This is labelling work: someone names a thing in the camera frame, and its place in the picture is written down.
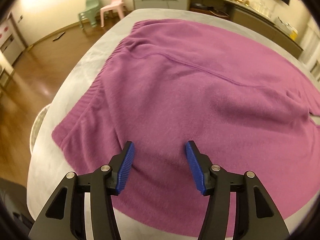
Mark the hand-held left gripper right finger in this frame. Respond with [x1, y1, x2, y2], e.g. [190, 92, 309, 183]
[185, 140, 290, 240]

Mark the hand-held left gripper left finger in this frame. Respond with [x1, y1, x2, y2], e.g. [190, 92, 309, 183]
[28, 141, 136, 240]

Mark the purple sweater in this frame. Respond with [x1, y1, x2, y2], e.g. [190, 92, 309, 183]
[51, 18, 320, 237]

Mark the green plastic child chair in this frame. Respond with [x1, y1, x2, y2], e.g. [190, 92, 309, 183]
[78, 0, 98, 29]

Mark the cream drape curtain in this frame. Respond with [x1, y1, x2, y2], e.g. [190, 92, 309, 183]
[299, 17, 320, 80]

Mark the pink plastic child chair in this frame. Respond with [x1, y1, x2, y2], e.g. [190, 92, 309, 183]
[100, 0, 127, 28]

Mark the white storage box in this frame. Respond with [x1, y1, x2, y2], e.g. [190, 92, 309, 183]
[275, 16, 292, 34]

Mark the white cabinet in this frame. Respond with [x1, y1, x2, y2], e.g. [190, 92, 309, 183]
[0, 17, 28, 65]

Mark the grey TV cabinet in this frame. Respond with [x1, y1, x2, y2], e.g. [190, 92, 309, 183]
[129, 0, 304, 59]

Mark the set of clear glasses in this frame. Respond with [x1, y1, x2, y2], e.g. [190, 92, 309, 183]
[250, 0, 273, 18]

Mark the metal frame rack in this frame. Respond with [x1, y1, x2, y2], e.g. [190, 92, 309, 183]
[0, 66, 15, 93]

